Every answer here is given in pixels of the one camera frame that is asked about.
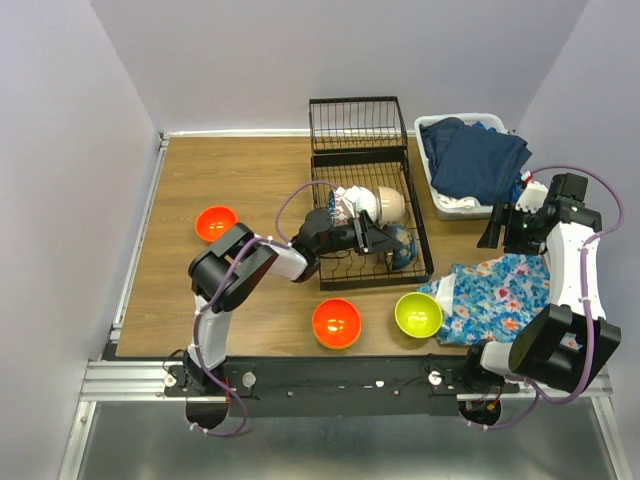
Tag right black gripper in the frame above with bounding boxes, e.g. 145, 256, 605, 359
476, 199, 543, 257

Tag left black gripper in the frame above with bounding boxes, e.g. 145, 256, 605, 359
316, 210, 402, 257

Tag dark floral bowl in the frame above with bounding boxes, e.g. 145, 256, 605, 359
386, 224, 417, 272

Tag white bowl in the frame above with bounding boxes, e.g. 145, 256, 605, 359
344, 185, 379, 222
375, 186, 405, 225

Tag blue patterned bowl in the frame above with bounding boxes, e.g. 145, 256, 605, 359
327, 187, 352, 226

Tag black wire dish rack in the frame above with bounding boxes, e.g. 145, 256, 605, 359
309, 96, 434, 291

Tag lime green bowl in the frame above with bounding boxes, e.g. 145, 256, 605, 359
394, 292, 443, 339

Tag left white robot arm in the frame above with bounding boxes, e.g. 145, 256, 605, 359
186, 208, 402, 395

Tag white cloth in basket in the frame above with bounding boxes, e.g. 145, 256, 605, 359
438, 194, 481, 209

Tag dark blue jeans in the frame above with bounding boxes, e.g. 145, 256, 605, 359
419, 117, 531, 206

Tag blue floral cloth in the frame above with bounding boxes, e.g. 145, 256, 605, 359
418, 254, 550, 346

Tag orange bowl centre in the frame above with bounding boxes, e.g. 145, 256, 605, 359
311, 298, 362, 350

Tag orange bowl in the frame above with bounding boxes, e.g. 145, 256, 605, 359
311, 298, 362, 350
194, 205, 238, 243

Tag white plastic laundry basket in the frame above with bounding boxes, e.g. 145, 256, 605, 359
414, 113, 521, 220

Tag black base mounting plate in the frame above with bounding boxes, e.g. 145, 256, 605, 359
165, 354, 519, 418

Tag orange bowl far left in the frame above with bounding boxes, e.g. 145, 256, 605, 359
194, 205, 238, 243

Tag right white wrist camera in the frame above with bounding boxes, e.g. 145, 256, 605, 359
515, 171, 548, 213

